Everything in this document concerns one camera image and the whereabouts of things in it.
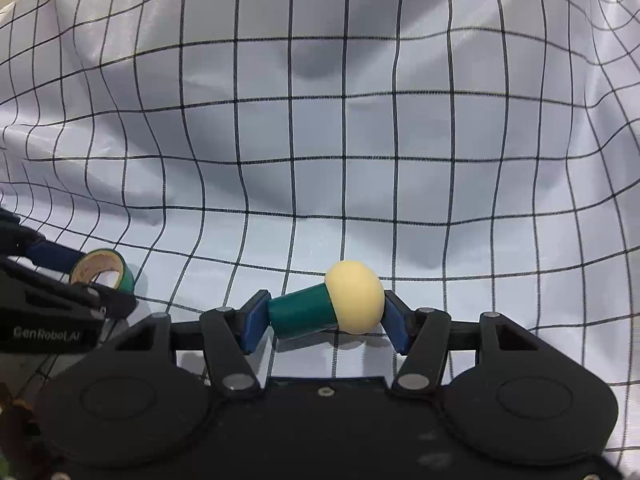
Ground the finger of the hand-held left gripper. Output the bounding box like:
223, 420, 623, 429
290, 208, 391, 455
0, 210, 84, 281
0, 257, 137, 322

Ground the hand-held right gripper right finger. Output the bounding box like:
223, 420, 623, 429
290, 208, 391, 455
382, 290, 545, 399

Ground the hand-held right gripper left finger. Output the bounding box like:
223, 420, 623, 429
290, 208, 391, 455
107, 289, 274, 399

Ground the green tape roll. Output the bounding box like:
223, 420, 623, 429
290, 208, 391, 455
70, 250, 135, 295

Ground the green and cream mushroom toy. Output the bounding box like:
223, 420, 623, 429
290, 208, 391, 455
267, 260, 386, 341

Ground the white checked cloth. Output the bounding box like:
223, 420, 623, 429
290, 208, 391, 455
0, 0, 640, 480

